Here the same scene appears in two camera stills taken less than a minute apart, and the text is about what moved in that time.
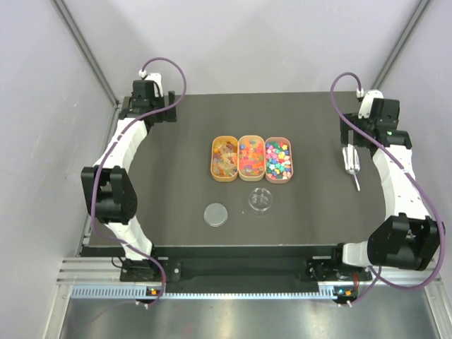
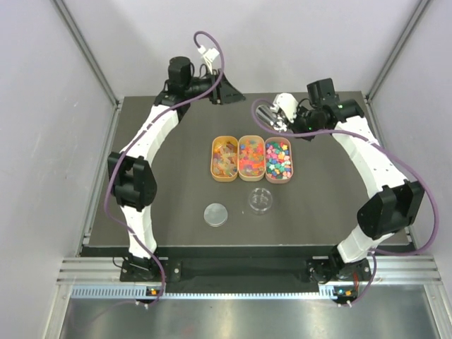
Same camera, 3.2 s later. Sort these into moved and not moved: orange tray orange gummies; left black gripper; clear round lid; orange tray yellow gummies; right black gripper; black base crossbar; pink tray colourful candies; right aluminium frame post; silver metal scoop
Moved: right black gripper; silver metal scoop; left black gripper
Not moved: right aluminium frame post; orange tray orange gummies; orange tray yellow gummies; pink tray colourful candies; black base crossbar; clear round lid
